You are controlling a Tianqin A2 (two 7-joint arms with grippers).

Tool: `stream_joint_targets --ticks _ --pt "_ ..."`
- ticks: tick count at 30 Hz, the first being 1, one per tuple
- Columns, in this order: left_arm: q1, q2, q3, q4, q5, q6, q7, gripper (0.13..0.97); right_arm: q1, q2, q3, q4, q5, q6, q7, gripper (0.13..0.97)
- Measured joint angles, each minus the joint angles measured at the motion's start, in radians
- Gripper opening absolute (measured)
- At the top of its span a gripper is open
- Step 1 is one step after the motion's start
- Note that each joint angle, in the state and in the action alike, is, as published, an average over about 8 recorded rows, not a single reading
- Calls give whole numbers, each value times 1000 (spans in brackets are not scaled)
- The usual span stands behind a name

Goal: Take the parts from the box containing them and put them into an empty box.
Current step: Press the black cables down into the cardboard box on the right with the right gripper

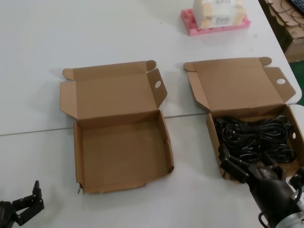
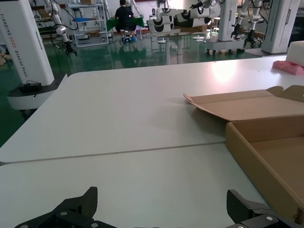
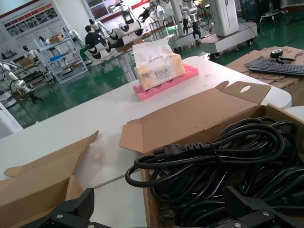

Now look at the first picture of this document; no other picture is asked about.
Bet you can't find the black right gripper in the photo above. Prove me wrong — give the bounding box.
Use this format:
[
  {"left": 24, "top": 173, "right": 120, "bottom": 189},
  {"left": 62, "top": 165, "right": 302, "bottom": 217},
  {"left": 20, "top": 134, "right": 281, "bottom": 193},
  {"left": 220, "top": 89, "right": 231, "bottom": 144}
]
[{"left": 218, "top": 142, "right": 299, "bottom": 222}]

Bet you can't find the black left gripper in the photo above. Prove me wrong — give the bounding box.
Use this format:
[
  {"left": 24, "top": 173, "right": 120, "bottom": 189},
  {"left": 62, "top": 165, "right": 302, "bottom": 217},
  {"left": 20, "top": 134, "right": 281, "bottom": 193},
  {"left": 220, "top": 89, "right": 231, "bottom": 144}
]
[{"left": 0, "top": 180, "right": 45, "bottom": 228}]

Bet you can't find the brown cardboard box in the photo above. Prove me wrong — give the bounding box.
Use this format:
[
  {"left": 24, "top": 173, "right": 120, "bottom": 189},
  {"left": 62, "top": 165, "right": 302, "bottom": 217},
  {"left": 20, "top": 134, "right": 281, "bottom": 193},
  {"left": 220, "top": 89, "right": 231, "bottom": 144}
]
[
  {"left": 183, "top": 56, "right": 304, "bottom": 184},
  {"left": 59, "top": 59, "right": 175, "bottom": 195}
]

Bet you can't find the pale cardboard carton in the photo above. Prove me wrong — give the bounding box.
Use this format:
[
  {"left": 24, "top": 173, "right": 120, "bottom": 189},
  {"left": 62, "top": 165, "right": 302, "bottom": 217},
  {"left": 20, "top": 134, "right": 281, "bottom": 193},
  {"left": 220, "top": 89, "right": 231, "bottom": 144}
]
[{"left": 284, "top": 38, "right": 304, "bottom": 63}]

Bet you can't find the pink foam tray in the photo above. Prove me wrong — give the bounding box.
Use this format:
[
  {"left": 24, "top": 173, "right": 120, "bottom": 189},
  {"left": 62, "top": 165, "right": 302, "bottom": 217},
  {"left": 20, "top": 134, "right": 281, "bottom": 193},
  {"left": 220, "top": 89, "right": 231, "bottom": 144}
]
[{"left": 181, "top": 8, "right": 252, "bottom": 37}]

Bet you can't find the brown carton with writing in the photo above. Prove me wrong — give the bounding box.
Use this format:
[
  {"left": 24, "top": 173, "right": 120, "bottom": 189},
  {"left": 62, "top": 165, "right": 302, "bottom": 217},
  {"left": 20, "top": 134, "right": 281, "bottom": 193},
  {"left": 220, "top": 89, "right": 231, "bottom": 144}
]
[{"left": 286, "top": 23, "right": 304, "bottom": 40}]

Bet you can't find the white yellow tissue pack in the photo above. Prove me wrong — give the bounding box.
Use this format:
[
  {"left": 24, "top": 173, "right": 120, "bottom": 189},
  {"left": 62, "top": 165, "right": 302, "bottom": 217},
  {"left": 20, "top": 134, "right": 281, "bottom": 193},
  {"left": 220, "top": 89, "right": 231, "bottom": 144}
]
[{"left": 191, "top": 0, "right": 247, "bottom": 29}]

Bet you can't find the black keyboard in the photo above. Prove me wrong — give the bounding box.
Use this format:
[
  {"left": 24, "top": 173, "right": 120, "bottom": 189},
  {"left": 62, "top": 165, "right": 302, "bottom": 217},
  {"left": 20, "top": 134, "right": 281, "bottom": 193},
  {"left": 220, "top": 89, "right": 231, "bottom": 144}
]
[{"left": 290, "top": 0, "right": 304, "bottom": 10}]

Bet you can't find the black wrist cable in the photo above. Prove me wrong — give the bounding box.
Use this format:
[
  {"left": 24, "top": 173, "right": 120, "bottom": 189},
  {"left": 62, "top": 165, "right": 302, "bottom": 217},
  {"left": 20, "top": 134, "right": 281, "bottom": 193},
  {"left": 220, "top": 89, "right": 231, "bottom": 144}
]
[{"left": 257, "top": 210, "right": 270, "bottom": 228}]

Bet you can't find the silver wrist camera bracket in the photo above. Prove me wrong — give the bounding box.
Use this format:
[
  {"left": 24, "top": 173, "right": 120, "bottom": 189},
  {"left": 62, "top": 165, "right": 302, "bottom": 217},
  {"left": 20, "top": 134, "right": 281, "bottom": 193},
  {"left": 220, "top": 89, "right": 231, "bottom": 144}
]
[{"left": 289, "top": 166, "right": 304, "bottom": 205}]

